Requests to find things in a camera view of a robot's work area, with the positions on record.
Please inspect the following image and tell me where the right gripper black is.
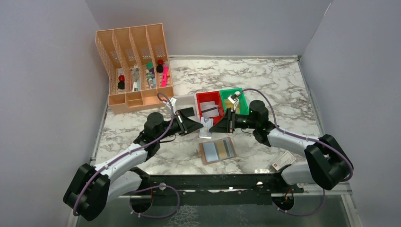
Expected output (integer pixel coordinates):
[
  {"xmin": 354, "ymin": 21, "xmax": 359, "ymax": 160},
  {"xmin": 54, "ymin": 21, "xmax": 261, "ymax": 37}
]
[{"xmin": 209, "ymin": 108, "xmax": 258, "ymax": 133}]

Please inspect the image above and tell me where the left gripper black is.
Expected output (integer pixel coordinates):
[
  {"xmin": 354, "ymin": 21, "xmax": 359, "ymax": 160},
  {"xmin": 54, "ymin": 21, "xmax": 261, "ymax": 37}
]
[{"xmin": 156, "ymin": 110, "xmax": 204, "ymax": 141}]

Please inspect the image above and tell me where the brown leather card holder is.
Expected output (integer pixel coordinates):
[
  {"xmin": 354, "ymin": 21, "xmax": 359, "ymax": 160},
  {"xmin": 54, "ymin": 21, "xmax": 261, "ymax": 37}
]
[{"xmin": 199, "ymin": 137, "xmax": 237, "ymax": 165}]

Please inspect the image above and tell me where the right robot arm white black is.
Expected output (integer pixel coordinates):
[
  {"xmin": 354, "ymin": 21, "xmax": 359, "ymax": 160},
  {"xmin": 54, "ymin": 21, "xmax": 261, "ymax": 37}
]
[{"xmin": 209, "ymin": 100, "xmax": 353, "ymax": 192}]

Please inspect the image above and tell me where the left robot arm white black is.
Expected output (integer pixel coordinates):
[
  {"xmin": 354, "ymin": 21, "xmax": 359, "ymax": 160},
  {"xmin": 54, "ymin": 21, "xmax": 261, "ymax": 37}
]
[{"xmin": 63, "ymin": 112, "xmax": 203, "ymax": 221}]

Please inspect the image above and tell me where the black card in white bin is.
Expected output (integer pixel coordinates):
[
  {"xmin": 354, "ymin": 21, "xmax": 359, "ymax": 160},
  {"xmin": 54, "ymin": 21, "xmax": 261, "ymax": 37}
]
[{"xmin": 180, "ymin": 107, "xmax": 195, "ymax": 117}]

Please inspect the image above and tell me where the white card in red bin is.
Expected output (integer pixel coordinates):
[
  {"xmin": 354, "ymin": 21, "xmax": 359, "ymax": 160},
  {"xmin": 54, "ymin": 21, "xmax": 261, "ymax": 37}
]
[{"xmin": 200, "ymin": 101, "xmax": 220, "ymax": 118}]

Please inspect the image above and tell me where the gold card in holder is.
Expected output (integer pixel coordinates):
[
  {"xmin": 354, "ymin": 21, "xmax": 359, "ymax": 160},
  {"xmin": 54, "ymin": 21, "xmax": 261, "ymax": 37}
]
[{"xmin": 216, "ymin": 140, "xmax": 227, "ymax": 160}]

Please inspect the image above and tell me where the grey card in holder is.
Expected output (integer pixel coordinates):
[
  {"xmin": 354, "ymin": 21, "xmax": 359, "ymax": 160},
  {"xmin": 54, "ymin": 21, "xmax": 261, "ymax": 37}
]
[{"xmin": 224, "ymin": 138, "xmax": 235, "ymax": 158}]

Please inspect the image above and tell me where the white plastic bin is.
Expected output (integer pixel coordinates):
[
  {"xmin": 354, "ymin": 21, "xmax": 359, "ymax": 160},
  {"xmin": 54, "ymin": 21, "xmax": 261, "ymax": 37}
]
[{"xmin": 174, "ymin": 94, "xmax": 199, "ymax": 121}]

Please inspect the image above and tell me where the green plastic bin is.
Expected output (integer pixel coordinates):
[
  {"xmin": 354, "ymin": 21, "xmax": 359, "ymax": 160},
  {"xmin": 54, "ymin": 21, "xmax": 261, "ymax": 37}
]
[{"xmin": 219, "ymin": 88, "xmax": 249, "ymax": 115}]

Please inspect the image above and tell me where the red plastic bin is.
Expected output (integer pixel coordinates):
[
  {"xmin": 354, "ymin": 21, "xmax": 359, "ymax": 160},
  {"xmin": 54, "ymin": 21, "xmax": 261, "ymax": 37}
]
[{"xmin": 196, "ymin": 91, "xmax": 225, "ymax": 125}]

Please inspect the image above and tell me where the pink highlighter marker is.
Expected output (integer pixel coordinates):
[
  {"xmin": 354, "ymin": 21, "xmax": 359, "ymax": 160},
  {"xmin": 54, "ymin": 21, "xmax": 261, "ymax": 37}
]
[{"xmin": 161, "ymin": 66, "xmax": 169, "ymax": 87}]

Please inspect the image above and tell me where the red black stamp right slot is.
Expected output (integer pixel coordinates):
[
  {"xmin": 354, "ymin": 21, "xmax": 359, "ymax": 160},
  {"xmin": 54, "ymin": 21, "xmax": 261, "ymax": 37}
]
[{"xmin": 156, "ymin": 59, "xmax": 164, "ymax": 73}]

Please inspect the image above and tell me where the red black stamp slot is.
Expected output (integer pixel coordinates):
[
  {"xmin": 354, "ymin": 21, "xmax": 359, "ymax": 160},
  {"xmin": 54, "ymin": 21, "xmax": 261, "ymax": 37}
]
[
  {"xmin": 117, "ymin": 74, "xmax": 125, "ymax": 90},
  {"xmin": 156, "ymin": 59, "xmax": 164, "ymax": 73}
]

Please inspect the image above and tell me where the white label with red mark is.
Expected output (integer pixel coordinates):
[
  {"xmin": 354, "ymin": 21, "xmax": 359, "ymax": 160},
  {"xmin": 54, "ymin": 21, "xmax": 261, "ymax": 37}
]
[{"xmin": 271, "ymin": 151, "xmax": 296, "ymax": 171}]

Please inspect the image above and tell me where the red black stamp left slot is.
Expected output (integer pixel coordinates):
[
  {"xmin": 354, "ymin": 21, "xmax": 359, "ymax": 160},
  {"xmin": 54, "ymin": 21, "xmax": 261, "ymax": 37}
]
[{"xmin": 117, "ymin": 74, "xmax": 125, "ymax": 90}]

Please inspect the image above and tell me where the peach plastic desk organizer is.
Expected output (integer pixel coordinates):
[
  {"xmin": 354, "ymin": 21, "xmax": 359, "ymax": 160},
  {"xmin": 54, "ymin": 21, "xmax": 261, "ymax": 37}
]
[{"xmin": 95, "ymin": 23, "xmax": 174, "ymax": 114}]

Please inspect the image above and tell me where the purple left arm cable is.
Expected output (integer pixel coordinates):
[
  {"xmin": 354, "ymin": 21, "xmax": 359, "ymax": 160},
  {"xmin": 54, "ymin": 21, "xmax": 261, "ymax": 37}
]
[{"xmin": 72, "ymin": 92, "xmax": 176, "ymax": 217}]

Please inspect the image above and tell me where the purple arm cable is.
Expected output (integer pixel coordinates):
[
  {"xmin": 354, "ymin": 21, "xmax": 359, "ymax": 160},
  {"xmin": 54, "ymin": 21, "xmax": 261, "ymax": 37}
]
[
  {"xmin": 72, "ymin": 92, "xmax": 176, "ymax": 217},
  {"xmin": 239, "ymin": 88, "xmax": 355, "ymax": 183}
]

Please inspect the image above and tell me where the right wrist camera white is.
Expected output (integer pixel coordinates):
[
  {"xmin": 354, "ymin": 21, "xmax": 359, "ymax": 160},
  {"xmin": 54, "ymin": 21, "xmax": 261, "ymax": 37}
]
[{"xmin": 227, "ymin": 91, "xmax": 241, "ymax": 104}]

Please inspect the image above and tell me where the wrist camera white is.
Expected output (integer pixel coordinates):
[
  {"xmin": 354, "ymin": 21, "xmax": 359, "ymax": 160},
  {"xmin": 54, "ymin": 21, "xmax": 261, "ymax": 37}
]
[
  {"xmin": 227, "ymin": 91, "xmax": 241, "ymax": 104},
  {"xmin": 165, "ymin": 97, "xmax": 177, "ymax": 115}
]

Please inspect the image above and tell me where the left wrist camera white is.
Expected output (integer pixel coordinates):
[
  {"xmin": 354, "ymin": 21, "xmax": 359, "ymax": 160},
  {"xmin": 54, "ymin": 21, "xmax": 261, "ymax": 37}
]
[{"xmin": 165, "ymin": 97, "xmax": 177, "ymax": 115}]

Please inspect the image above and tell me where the black mounting rail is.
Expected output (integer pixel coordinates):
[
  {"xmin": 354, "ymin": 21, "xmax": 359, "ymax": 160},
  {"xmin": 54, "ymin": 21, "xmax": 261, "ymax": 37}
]
[{"xmin": 125, "ymin": 174, "xmax": 304, "ymax": 208}]

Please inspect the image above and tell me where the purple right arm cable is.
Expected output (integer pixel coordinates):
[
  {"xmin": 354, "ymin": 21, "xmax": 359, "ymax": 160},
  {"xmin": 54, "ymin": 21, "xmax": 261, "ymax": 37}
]
[{"xmin": 239, "ymin": 88, "xmax": 355, "ymax": 183}]

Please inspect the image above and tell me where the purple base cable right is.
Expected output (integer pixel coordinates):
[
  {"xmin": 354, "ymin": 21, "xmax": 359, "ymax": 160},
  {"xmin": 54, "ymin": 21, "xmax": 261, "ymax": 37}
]
[{"xmin": 271, "ymin": 188, "xmax": 326, "ymax": 217}]

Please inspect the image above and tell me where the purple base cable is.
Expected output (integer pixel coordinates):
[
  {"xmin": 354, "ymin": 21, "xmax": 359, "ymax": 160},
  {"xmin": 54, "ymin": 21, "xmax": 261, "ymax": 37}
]
[
  {"xmin": 129, "ymin": 184, "xmax": 182, "ymax": 219},
  {"xmin": 271, "ymin": 188, "xmax": 326, "ymax": 217}
]

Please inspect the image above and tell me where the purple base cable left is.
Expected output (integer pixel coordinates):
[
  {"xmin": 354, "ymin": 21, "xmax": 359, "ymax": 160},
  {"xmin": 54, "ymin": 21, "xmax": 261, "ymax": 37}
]
[{"xmin": 129, "ymin": 184, "xmax": 182, "ymax": 219}]

